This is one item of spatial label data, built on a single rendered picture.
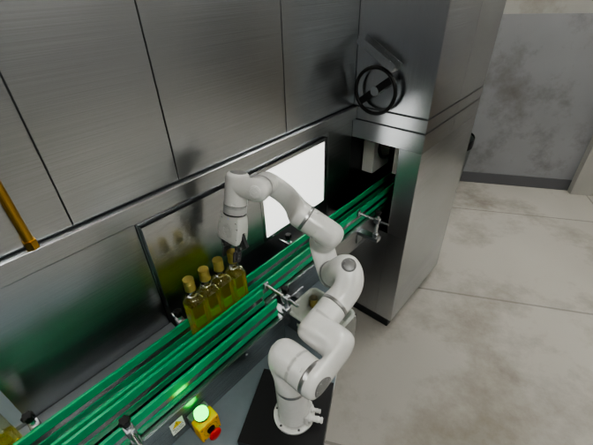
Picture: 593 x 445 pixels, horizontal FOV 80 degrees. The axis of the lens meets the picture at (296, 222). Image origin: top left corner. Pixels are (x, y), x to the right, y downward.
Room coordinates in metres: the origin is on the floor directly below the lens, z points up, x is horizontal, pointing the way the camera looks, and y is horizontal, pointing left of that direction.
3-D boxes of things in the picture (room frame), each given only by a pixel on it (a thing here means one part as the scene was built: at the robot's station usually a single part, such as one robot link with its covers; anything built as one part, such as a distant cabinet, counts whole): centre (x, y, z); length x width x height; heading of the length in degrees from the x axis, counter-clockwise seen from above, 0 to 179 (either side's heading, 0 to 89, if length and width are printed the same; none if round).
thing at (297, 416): (0.55, 0.01, 0.89); 0.16 x 0.13 x 0.15; 73
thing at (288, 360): (0.55, 0.02, 1.05); 0.13 x 0.10 x 0.16; 45
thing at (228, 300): (0.89, 0.27, 0.99); 0.06 x 0.06 x 0.21; 47
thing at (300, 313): (0.93, -0.08, 0.80); 0.22 x 0.17 x 0.09; 47
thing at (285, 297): (0.91, 0.07, 0.95); 0.17 x 0.03 x 0.12; 47
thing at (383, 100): (1.61, -0.38, 1.49); 0.21 x 0.05 x 0.21; 47
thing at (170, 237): (1.19, 0.16, 1.15); 0.90 x 0.03 x 0.34; 137
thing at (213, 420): (0.55, 0.31, 0.79); 0.07 x 0.07 x 0.07; 47
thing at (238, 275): (0.92, 0.22, 0.99); 0.06 x 0.06 x 0.21; 48
